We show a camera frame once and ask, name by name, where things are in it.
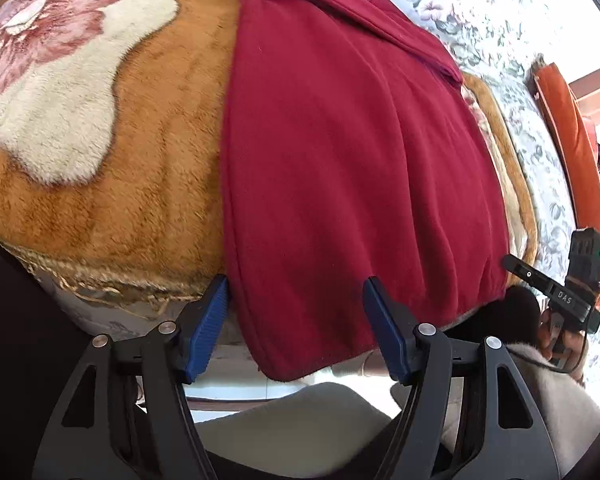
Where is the dark red fleece garment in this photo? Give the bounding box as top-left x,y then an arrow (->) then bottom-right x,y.
221,0 -> 509,382

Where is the person's right hand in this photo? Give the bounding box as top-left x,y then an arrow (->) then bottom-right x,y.
538,309 -> 588,372

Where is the orange cushion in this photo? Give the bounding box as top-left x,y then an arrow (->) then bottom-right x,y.
526,54 -> 600,311

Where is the wooden chair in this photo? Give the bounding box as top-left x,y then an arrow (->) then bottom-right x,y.
570,68 -> 600,126

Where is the floral print bed quilt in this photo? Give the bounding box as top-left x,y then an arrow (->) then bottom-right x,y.
299,0 -> 600,406

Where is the brown floral plush blanket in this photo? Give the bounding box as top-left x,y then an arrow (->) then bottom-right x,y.
0,0 -> 539,311

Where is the black camera box green light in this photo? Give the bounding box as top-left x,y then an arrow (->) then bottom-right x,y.
568,228 -> 600,292

